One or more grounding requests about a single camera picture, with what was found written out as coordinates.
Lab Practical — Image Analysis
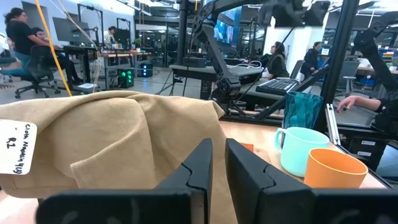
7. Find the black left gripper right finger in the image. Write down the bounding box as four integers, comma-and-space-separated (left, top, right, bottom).
224, 138, 398, 224

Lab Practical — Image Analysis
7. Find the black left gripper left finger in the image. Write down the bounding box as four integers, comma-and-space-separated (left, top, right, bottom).
35, 138, 214, 224

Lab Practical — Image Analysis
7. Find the light blue mug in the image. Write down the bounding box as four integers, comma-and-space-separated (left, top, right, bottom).
274, 126, 330, 178

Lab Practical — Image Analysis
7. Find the orange plastic cup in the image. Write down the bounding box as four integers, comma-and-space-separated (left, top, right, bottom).
303, 147, 369, 189

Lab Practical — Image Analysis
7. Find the teal faceted tumbler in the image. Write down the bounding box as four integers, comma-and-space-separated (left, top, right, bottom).
282, 91, 324, 130

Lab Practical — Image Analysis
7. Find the tan cloth napkin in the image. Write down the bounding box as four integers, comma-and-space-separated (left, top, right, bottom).
0, 90, 239, 224

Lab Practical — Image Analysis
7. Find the black keyboard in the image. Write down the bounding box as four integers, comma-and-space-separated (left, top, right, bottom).
255, 78, 302, 96

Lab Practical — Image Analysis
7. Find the person's hand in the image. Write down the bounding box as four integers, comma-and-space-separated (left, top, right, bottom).
336, 95, 356, 113

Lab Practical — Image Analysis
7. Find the grey desk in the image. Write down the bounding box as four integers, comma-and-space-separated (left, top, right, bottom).
169, 64, 264, 101

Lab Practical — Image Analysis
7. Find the person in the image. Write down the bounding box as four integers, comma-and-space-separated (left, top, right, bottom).
30, 27, 84, 85
336, 95, 398, 134
262, 41, 290, 80
103, 26, 118, 48
300, 41, 323, 75
3, 7, 57, 74

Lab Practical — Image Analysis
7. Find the computer with green lights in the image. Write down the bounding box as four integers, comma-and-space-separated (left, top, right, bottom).
117, 68, 136, 89

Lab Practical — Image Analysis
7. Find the computer with blue lights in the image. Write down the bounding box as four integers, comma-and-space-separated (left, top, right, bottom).
139, 62, 154, 78

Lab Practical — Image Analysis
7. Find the large blue display screen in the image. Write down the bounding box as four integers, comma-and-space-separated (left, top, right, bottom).
213, 7, 243, 48

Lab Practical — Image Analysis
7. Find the white handwritten paper label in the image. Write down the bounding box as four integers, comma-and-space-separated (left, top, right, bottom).
0, 119, 38, 175

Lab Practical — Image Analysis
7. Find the black office chair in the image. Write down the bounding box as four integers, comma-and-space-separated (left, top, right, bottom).
14, 45, 62, 100

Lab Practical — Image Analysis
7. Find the dark computer monitor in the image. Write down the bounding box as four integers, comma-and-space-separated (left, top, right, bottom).
52, 17, 91, 45

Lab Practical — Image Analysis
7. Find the silver aluminium rail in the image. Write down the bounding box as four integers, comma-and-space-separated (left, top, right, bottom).
325, 103, 341, 146

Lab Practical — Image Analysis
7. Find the yellow cable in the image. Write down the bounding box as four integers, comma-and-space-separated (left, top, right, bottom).
34, 0, 73, 97

